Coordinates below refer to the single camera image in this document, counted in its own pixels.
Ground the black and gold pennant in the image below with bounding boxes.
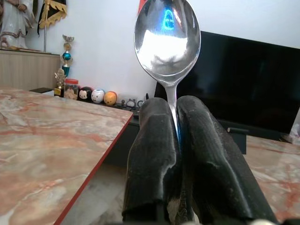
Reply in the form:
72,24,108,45
37,0,68,30

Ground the black mouse plush toy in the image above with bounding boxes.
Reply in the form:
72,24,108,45
77,86,93,102

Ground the silver metal spoon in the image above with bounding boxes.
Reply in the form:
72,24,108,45
134,0,202,225

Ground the orange round plush toy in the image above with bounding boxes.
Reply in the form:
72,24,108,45
104,90,118,105

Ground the small gold trophy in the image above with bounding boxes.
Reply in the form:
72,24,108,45
53,68,65,97

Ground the beige slatted cabinet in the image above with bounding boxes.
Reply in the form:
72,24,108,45
0,49,61,91

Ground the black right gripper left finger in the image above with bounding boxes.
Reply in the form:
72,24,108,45
121,97,183,222

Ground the tall gold and blue trophy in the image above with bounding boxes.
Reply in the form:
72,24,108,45
61,34,75,78

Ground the white robed figure statue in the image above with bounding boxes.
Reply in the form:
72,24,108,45
0,0,36,50

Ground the clear jar with red lid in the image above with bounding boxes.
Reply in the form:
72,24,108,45
63,78,79,100

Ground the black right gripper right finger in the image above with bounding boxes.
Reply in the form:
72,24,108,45
176,95,279,223

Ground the black flat television screen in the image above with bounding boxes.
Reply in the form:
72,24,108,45
153,30,300,139

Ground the white round plush toy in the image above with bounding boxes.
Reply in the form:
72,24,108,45
91,88,105,104

